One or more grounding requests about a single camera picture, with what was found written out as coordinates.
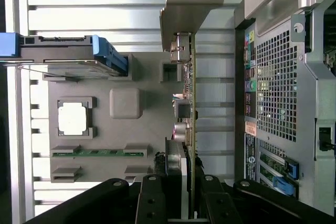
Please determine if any green RAM stick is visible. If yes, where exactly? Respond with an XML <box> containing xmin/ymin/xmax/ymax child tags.
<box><xmin>51</xmin><ymin>148</ymin><xmax>148</xmax><ymax>157</ymax></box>

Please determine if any grey parts rack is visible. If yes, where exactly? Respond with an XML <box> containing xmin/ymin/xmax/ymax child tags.
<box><xmin>41</xmin><ymin>51</ymin><xmax>186</xmax><ymax>186</ymax></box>

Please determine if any open black PC case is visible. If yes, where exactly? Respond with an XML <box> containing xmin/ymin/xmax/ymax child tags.
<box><xmin>233</xmin><ymin>0</ymin><xmax>336</xmax><ymax>209</ymax></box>

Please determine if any silver CPU chip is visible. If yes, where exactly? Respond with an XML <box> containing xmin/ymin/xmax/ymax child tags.
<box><xmin>57</xmin><ymin>101</ymin><xmax>88</xmax><ymax>133</ymax></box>

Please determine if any hard disk in blue caddy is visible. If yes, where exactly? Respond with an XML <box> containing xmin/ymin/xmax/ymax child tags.
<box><xmin>0</xmin><ymin>31</ymin><xmax>130</xmax><ymax>79</ymax></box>

